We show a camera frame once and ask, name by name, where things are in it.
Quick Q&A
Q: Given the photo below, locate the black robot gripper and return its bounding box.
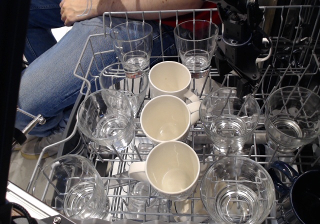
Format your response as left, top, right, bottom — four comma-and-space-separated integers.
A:
215, 35, 261, 99

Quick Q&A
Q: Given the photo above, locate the round glass cup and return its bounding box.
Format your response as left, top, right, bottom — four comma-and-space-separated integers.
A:
199, 87, 261, 154
31, 154, 109, 220
264, 86, 320, 153
200, 156, 276, 224
76, 89, 134, 152

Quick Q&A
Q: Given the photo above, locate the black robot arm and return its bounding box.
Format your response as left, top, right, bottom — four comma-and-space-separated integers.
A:
202, 0, 264, 98

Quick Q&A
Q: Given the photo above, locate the black foreground robot arm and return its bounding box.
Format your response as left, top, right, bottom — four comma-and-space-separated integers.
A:
0, 0, 31, 206

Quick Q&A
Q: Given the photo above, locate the person's bare forearm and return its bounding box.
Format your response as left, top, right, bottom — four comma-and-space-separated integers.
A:
99, 0, 204, 20

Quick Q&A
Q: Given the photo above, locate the tall glass behind left cup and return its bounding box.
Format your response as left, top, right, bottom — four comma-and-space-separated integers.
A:
98, 62, 149, 117

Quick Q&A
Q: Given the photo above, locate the person's bare hand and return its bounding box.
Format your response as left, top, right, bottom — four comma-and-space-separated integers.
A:
59, 0, 105, 27

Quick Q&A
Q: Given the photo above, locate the white mug back right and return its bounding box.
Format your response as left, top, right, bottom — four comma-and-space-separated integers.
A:
255, 37, 273, 64

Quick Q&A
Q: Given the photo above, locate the white mug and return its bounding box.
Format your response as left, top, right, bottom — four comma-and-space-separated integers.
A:
255, 37, 273, 64
140, 95, 201, 145
148, 61, 200, 102
128, 140, 201, 201

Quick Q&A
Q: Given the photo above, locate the tall glass back centre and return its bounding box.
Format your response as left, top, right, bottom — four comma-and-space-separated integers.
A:
173, 19, 219, 79

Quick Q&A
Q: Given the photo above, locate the red shirt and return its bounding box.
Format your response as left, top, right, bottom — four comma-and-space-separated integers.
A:
161, 1, 221, 27

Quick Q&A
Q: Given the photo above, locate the white mug middle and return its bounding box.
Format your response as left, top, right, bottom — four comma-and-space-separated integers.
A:
140, 95, 201, 145

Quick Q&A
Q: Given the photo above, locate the tall glass back left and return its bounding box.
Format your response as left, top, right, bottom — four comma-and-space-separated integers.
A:
109, 21, 153, 72

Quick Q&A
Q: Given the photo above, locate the white mug front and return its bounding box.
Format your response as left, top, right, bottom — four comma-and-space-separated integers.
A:
128, 140, 201, 201

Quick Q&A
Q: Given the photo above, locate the dark blue mug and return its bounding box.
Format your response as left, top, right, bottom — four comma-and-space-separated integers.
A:
267, 160, 320, 224

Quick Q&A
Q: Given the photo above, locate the small glass under rack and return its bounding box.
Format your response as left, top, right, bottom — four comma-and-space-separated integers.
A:
127, 182, 158, 211

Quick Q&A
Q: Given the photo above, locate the blue jeans leg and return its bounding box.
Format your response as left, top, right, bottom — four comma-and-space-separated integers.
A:
15, 0, 178, 138

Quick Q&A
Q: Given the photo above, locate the grey sneaker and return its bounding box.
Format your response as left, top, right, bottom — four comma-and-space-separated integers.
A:
20, 128, 64, 160

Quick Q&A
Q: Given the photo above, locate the grey wire dishwasher rack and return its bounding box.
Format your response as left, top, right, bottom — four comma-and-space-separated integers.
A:
26, 4, 320, 224

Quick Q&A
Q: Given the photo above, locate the thin white cable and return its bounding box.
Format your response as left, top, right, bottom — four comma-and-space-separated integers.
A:
76, 0, 93, 17

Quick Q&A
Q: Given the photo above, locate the chrome clamp handle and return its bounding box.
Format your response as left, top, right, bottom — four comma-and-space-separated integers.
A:
12, 107, 46, 148

